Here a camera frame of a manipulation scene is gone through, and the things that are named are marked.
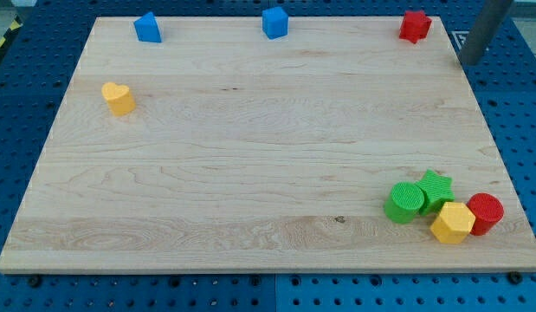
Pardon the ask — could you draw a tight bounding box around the green star block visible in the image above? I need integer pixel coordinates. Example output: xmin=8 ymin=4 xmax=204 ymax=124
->
xmin=415 ymin=169 xmax=455 ymax=216

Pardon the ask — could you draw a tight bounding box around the blue triangular prism block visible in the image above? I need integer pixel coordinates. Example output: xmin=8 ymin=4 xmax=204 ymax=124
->
xmin=133 ymin=11 xmax=162 ymax=43

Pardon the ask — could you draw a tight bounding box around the green cylinder block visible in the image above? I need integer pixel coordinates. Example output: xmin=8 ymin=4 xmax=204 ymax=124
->
xmin=384 ymin=181 xmax=424 ymax=224

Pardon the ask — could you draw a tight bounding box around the wooden board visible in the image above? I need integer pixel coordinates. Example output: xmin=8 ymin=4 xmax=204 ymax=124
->
xmin=0 ymin=16 xmax=536 ymax=275

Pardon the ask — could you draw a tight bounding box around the red star block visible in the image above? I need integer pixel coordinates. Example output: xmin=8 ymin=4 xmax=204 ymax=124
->
xmin=398 ymin=10 xmax=432 ymax=44

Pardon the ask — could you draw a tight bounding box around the yellow hexagon block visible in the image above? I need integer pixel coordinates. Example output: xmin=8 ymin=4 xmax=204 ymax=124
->
xmin=429 ymin=202 xmax=475 ymax=244

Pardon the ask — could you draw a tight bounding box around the red cylinder block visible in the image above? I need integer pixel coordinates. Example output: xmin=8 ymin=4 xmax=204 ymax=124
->
xmin=467 ymin=192 xmax=504 ymax=236

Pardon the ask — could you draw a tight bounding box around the blue cube block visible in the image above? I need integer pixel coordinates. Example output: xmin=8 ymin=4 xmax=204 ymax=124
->
xmin=262 ymin=6 xmax=288 ymax=40

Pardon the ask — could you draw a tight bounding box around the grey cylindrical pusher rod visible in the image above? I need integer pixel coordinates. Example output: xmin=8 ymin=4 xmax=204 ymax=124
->
xmin=458 ymin=0 xmax=513 ymax=66

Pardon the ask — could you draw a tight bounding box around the yellow heart block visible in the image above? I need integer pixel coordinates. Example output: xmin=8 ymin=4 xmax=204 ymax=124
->
xmin=101 ymin=82 xmax=136 ymax=116

